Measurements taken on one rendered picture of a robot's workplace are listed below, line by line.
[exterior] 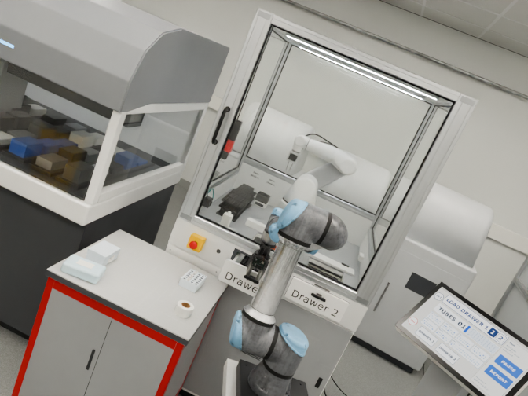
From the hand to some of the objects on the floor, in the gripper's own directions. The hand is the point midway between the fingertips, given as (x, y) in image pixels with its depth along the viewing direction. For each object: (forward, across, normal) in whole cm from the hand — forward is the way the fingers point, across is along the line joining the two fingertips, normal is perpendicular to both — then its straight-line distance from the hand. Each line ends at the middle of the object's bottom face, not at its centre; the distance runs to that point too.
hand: (251, 278), depth 212 cm
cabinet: (+90, +5, +65) cm, 111 cm away
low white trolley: (+90, -41, -13) cm, 100 cm away
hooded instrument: (+90, -173, +53) cm, 202 cm away
